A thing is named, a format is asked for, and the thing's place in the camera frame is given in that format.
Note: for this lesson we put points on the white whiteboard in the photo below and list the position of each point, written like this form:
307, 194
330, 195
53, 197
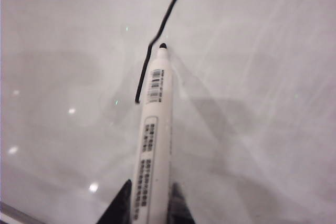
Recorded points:
249, 77

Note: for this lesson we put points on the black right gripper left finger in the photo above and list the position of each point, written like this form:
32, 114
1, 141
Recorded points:
118, 205

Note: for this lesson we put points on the white whiteboard marker black tip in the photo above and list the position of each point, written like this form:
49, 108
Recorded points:
156, 134

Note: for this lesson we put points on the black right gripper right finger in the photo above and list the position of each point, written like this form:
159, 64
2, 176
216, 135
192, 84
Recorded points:
181, 205

